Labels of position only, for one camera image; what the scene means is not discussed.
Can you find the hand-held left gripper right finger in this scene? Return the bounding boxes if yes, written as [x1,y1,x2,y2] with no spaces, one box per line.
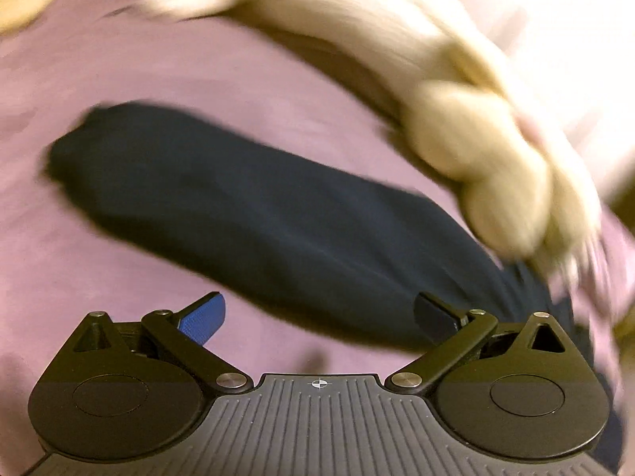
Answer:
[389,292,571,397]

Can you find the navy blue pants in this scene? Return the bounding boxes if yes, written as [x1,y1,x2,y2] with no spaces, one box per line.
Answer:
[47,102,626,476]

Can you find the pink bed sheet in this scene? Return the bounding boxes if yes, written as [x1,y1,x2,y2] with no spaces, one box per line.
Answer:
[0,0,635,476]

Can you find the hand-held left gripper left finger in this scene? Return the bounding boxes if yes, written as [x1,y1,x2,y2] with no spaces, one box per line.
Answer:
[64,292,254,395]

